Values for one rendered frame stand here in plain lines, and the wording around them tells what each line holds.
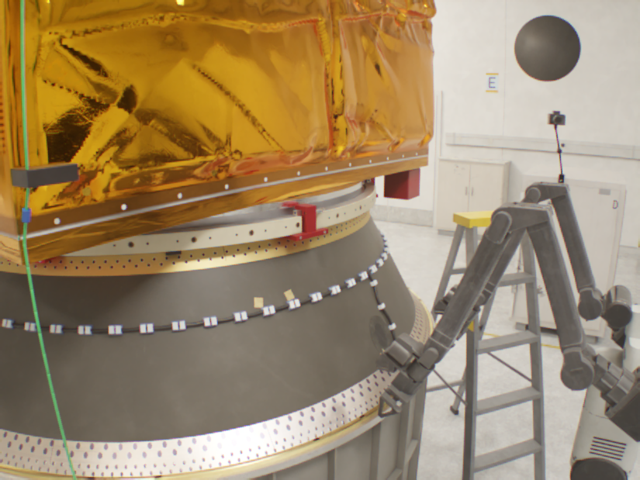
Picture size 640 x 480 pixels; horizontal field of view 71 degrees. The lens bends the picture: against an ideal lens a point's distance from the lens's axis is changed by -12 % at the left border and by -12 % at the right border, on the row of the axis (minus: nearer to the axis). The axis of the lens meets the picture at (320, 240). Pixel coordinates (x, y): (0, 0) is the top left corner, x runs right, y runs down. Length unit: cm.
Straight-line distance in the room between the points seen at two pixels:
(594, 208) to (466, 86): 478
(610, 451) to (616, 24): 775
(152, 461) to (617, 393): 109
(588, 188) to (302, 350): 361
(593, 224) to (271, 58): 377
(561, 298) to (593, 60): 763
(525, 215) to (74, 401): 115
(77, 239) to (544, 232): 95
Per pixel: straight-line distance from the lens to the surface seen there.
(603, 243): 470
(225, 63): 117
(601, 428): 144
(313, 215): 140
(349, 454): 154
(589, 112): 859
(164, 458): 129
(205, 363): 129
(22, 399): 143
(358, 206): 163
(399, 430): 179
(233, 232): 129
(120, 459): 131
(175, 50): 108
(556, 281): 114
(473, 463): 268
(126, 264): 132
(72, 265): 137
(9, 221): 96
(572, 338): 118
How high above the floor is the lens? 199
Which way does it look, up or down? 14 degrees down
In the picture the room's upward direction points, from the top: straight up
